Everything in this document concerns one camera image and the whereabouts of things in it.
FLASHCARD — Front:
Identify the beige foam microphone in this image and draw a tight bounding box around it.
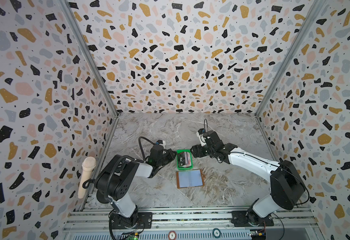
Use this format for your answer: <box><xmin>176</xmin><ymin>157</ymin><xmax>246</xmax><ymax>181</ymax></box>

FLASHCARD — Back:
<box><xmin>78</xmin><ymin>157</ymin><xmax>96</xmax><ymax>199</ymax></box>

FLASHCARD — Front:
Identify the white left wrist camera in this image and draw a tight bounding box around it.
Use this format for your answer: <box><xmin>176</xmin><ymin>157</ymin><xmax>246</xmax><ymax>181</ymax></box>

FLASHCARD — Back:
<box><xmin>155</xmin><ymin>140</ymin><xmax>166</xmax><ymax>148</ymax></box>

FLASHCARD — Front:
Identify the aluminium mounting rail frame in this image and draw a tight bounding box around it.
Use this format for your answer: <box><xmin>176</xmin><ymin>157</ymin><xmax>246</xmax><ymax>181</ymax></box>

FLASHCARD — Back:
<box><xmin>62</xmin><ymin>206</ymin><xmax>326</xmax><ymax>240</ymax></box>

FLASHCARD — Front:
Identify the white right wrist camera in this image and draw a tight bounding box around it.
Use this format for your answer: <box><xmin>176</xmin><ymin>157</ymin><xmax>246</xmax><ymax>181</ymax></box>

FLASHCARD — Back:
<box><xmin>197</xmin><ymin>128</ymin><xmax>209</xmax><ymax>147</ymax></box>

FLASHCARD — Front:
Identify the green plastic card tray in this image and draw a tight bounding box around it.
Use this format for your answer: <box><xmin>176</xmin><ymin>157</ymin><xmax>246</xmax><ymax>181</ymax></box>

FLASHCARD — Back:
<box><xmin>176</xmin><ymin>150</ymin><xmax>193</xmax><ymax>171</ymax></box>

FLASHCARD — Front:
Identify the stack of credit cards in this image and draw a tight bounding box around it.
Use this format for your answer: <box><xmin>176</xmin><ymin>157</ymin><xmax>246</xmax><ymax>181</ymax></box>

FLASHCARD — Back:
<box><xmin>178</xmin><ymin>152</ymin><xmax>192</xmax><ymax>168</ymax></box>

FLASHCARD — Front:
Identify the brown leather card holder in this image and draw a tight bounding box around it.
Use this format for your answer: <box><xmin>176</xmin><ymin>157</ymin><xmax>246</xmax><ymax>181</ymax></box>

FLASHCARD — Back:
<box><xmin>176</xmin><ymin>169</ymin><xmax>205</xmax><ymax>189</ymax></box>

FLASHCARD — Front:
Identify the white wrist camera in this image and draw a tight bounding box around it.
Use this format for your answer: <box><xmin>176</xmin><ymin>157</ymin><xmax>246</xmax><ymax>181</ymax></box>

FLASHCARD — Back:
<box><xmin>197</xmin><ymin>128</ymin><xmax>209</xmax><ymax>147</ymax></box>
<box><xmin>155</xmin><ymin>140</ymin><xmax>166</xmax><ymax>148</ymax></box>

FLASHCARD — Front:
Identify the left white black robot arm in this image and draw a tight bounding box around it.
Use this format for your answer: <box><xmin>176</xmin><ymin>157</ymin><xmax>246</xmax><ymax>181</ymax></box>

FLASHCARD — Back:
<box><xmin>94</xmin><ymin>144</ymin><xmax>177</xmax><ymax>229</ymax></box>

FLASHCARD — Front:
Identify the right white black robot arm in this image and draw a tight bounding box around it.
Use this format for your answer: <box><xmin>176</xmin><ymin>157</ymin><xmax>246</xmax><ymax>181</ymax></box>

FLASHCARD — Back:
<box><xmin>191</xmin><ymin>129</ymin><xmax>307</xmax><ymax>227</ymax></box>

